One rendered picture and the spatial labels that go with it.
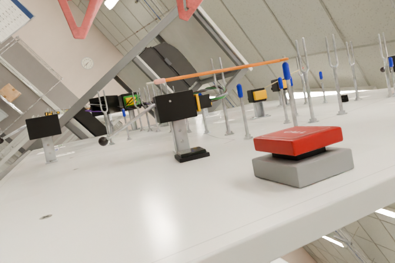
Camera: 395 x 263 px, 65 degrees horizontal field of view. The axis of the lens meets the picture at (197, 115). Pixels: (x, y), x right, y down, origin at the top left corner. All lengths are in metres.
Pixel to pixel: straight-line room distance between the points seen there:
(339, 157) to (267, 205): 0.07
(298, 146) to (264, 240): 0.08
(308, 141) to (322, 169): 0.02
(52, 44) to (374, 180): 7.96
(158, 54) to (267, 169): 1.33
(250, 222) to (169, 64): 1.39
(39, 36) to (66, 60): 0.77
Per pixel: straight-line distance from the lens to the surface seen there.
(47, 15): 8.21
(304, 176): 0.23
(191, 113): 0.45
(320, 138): 0.25
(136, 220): 0.23
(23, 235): 0.28
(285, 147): 0.23
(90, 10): 0.47
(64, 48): 8.09
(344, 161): 0.26
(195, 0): 0.47
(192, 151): 0.40
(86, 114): 1.43
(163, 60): 1.55
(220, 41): 1.61
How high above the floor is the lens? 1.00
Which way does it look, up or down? 17 degrees up
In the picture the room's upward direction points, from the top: 41 degrees clockwise
